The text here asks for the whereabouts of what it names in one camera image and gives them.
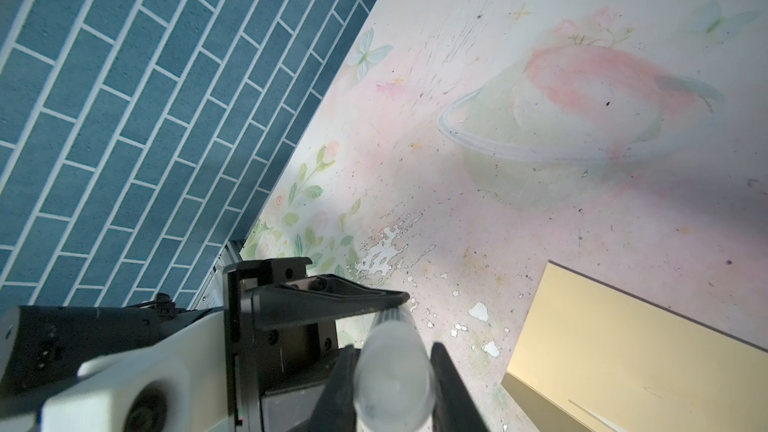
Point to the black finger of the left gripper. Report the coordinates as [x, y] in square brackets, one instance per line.
[312, 300]

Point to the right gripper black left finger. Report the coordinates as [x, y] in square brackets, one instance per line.
[334, 410]

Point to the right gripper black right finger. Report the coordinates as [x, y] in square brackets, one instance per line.
[454, 409]

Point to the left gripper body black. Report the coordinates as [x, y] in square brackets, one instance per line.
[274, 378]

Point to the white glue stick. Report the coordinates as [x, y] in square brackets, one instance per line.
[394, 384]

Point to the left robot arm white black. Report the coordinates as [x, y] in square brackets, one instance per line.
[43, 348]

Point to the left aluminium corner post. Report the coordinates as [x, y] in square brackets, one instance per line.
[212, 291]

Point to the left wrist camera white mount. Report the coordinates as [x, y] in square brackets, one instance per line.
[181, 380]

